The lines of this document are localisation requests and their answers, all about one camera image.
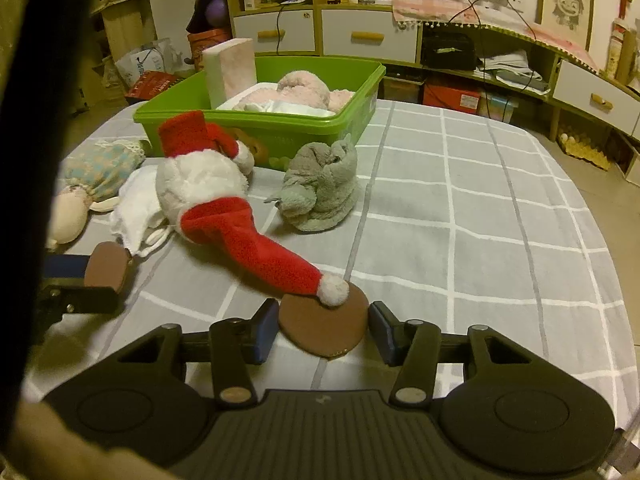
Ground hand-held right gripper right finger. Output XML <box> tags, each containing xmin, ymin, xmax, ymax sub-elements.
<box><xmin>367</xmin><ymin>301</ymin><xmax>543</xmax><ymax>407</ymax></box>

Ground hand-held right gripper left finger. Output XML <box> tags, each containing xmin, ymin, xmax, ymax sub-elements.
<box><xmin>116</xmin><ymin>299</ymin><xmax>280</xmax><ymax>407</ymax></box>

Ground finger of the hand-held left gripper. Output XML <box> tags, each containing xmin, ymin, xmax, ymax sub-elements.
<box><xmin>43</xmin><ymin>255</ymin><xmax>92</xmax><ymax>279</ymax></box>
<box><xmin>36</xmin><ymin>284</ymin><xmax>124</xmax><ymax>332</ymax></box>

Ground brown round coaster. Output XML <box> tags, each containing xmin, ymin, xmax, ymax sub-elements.
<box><xmin>278</xmin><ymin>282</ymin><xmax>370</xmax><ymax>359</ymax></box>
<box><xmin>84</xmin><ymin>241</ymin><xmax>134</xmax><ymax>295</ymax></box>

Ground white cloth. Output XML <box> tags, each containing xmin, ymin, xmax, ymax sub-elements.
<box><xmin>109</xmin><ymin>165</ymin><xmax>176</xmax><ymax>260</ymax></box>
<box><xmin>246</xmin><ymin>99</ymin><xmax>327</xmax><ymax>116</ymax></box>

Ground rag doll checked dress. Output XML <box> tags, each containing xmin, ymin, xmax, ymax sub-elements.
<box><xmin>47</xmin><ymin>140</ymin><xmax>151</xmax><ymax>252</ymax></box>

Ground grey towel plush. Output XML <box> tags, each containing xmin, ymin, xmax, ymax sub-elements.
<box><xmin>265</xmin><ymin>139</ymin><xmax>360</xmax><ymax>233</ymax></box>

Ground white plush red santa hat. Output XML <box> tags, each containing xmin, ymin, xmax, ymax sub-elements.
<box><xmin>156</xmin><ymin>111</ymin><xmax>351</xmax><ymax>308</ymax></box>

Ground green plastic box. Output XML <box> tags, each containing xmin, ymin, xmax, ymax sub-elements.
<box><xmin>132</xmin><ymin>56</ymin><xmax>387</xmax><ymax>171</ymax></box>

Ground white foam block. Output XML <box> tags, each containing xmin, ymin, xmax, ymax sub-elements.
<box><xmin>216</xmin><ymin>94</ymin><xmax>333</xmax><ymax>119</ymax></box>

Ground pink fluffy slipper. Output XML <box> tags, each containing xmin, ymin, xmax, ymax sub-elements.
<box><xmin>234</xmin><ymin>71</ymin><xmax>357</xmax><ymax>113</ymax></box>

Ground pink sponge block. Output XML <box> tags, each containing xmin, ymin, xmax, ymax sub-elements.
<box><xmin>202</xmin><ymin>37</ymin><xmax>258</xmax><ymax>110</ymax></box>

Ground grey checked tablecloth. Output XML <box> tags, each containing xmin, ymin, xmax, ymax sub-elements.
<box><xmin>22</xmin><ymin>95</ymin><xmax>629</xmax><ymax>432</ymax></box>

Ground beige blurred object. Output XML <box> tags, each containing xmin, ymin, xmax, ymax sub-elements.
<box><xmin>0</xmin><ymin>400</ymin><xmax>173</xmax><ymax>480</ymax></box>

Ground red patterned gift box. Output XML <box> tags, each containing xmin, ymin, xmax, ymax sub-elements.
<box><xmin>125</xmin><ymin>71</ymin><xmax>179</xmax><ymax>100</ymax></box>

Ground white shopping bag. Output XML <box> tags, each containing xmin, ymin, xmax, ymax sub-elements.
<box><xmin>116</xmin><ymin>39</ymin><xmax>174</xmax><ymax>89</ymax></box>

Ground clear storage box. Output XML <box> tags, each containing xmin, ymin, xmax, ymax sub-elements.
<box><xmin>480</xmin><ymin>92</ymin><xmax>519</xmax><ymax>124</ymax></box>
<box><xmin>382</xmin><ymin>77</ymin><xmax>421</xmax><ymax>106</ymax></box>

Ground red cardboard box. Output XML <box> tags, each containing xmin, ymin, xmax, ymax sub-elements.
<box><xmin>424</xmin><ymin>80</ymin><xmax>484</xmax><ymax>114</ymax></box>

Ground wooden shelf rack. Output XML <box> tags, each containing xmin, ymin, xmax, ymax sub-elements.
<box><xmin>92</xmin><ymin>0</ymin><xmax>156</xmax><ymax>106</ymax></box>

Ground red paper bag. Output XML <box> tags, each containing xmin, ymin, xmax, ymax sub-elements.
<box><xmin>187</xmin><ymin>27</ymin><xmax>234</xmax><ymax>61</ymax></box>

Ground egg tray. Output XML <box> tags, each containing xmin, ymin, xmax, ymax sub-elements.
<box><xmin>557</xmin><ymin>130</ymin><xmax>612</xmax><ymax>171</ymax></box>

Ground black printer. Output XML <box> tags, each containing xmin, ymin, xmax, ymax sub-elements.
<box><xmin>421</xmin><ymin>27</ymin><xmax>476</xmax><ymax>71</ymax></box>

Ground pile of papers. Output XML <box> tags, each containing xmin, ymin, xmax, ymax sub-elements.
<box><xmin>475</xmin><ymin>49</ymin><xmax>551</xmax><ymax>94</ymax></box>

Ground wooden shelf cabinet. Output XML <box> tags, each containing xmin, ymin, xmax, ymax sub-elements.
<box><xmin>222</xmin><ymin>0</ymin><xmax>640</xmax><ymax>142</ymax></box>

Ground pink cloth runner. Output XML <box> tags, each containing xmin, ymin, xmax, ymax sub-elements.
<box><xmin>392</xmin><ymin>0</ymin><xmax>601</xmax><ymax>74</ymax></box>

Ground tall cartons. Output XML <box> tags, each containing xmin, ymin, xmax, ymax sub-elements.
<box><xmin>607</xmin><ymin>17</ymin><xmax>629</xmax><ymax>81</ymax></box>

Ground framed cartoon picture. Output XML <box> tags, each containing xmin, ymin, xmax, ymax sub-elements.
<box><xmin>537</xmin><ymin>0</ymin><xmax>595</xmax><ymax>51</ymax></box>

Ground black strap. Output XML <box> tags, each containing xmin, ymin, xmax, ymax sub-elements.
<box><xmin>0</xmin><ymin>0</ymin><xmax>97</xmax><ymax>411</ymax></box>

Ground white drawer wooden handle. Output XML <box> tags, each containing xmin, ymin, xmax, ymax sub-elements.
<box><xmin>551</xmin><ymin>59</ymin><xmax>640</xmax><ymax>137</ymax></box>
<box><xmin>232</xmin><ymin>9</ymin><xmax>317</xmax><ymax>55</ymax></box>
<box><xmin>320</xmin><ymin>7</ymin><xmax>419</xmax><ymax>65</ymax></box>

